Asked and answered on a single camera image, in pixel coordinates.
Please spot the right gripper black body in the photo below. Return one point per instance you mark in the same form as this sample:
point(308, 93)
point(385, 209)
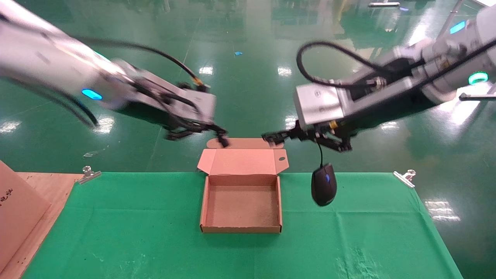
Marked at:
point(325, 131)

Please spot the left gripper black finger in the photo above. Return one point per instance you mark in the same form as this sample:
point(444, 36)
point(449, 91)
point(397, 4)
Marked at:
point(221, 135)
point(178, 135)

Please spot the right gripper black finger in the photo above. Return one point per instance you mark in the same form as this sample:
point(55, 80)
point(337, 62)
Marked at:
point(341, 144)
point(279, 136)

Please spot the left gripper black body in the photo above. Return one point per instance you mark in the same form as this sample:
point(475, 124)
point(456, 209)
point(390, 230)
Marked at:
point(170, 118)

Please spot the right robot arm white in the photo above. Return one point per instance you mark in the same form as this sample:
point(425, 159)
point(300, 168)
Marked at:
point(457, 50)

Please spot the open brown cardboard mailer box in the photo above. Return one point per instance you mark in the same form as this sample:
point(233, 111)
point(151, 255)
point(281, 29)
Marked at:
point(240, 209)

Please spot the silver binder clip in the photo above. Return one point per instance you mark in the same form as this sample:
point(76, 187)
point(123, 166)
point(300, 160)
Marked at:
point(89, 176)
point(405, 179)

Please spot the clear plastic scrap on floor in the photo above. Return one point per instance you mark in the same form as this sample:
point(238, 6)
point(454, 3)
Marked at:
point(93, 154)

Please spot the green table cloth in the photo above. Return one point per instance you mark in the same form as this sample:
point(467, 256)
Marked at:
point(155, 240)

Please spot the wooden board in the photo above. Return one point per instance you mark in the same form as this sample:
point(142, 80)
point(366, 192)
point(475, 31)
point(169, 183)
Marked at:
point(54, 186)

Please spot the grey table foot bar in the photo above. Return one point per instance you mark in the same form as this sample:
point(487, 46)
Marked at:
point(383, 4)
point(476, 97)

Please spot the white table top corner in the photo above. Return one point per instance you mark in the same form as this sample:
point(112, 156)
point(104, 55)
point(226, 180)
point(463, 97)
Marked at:
point(490, 2)

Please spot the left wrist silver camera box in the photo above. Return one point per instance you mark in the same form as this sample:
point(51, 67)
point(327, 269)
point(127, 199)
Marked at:
point(193, 102)

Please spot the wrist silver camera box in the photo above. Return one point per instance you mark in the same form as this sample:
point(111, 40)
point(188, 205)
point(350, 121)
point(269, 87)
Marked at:
point(317, 104)
point(193, 102)

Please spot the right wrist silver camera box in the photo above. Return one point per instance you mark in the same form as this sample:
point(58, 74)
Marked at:
point(317, 104)

